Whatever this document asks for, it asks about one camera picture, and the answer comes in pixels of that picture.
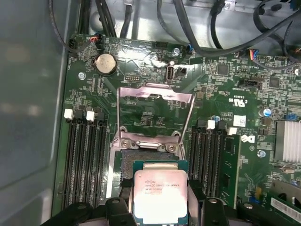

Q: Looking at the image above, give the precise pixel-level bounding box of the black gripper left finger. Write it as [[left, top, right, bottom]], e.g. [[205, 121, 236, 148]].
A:
[[41, 178, 134, 226]]

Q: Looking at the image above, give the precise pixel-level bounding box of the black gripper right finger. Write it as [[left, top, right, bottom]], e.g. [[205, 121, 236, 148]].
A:
[[188, 179, 283, 226]]

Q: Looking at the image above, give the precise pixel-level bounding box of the silver CPU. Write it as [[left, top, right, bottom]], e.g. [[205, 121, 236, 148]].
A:
[[132, 160, 189, 226]]

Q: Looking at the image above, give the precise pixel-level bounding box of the metal socket cover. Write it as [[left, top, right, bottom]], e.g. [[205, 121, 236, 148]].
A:
[[116, 82, 196, 151]]

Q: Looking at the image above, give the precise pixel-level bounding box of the CPU socket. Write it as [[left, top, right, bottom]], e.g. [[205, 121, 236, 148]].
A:
[[110, 131, 190, 226]]

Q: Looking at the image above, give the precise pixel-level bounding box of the green RAM stick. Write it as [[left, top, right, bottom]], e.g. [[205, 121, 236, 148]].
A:
[[222, 134, 243, 209]]

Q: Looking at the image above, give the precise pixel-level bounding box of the silver chipset heatsink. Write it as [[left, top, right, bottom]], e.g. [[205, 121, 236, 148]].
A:
[[274, 120, 301, 163]]

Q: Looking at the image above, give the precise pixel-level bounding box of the green motherboard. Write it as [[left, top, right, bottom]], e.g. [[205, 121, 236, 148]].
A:
[[51, 32, 301, 226]]

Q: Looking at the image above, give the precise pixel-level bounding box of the black PC case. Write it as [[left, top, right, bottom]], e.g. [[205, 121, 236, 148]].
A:
[[0, 0, 301, 226]]

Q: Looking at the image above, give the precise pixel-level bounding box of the internal USB port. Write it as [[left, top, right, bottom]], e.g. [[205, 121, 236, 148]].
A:
[[165, 65, 176, 83]]

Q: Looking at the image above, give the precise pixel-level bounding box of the round coin battery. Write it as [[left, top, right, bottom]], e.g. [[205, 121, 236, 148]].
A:
[[95, 52, 118, 76]]

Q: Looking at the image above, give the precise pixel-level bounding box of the thick black wire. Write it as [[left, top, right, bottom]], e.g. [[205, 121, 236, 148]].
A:
[[156, 0, 301, 56]]

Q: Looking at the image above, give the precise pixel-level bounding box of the thin black wire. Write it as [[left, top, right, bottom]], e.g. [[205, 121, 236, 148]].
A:
[[48, 0, 79, 57]]

